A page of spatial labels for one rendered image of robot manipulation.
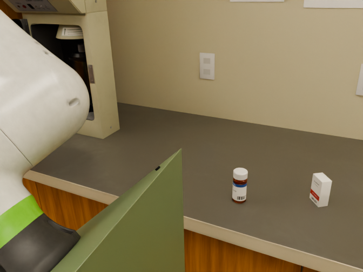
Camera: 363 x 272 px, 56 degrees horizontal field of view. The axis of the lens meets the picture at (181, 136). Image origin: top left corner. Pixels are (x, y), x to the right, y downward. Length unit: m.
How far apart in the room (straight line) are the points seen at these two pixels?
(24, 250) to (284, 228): 0.62
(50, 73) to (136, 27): 1.20
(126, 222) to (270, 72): 1.16
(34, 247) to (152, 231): 0.14
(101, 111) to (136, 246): 0.99
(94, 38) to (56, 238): 0.92
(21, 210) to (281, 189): 0.76
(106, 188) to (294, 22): 0.90
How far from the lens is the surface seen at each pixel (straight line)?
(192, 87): 1.59
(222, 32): 1.49
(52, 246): 0.48
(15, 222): 0.48
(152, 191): 0.42
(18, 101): 0.49
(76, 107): 0.51
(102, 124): 1.37
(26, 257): 0.47
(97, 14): 1.32
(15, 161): 0.50
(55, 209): 1.32
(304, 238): 0.89
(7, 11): 1.53
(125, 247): 0.39
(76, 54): 1.43
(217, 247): 0.98
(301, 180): 1.11
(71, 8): 1.26
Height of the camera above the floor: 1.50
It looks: 24 degrees down
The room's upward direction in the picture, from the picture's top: 2 degrees counter-clockwise
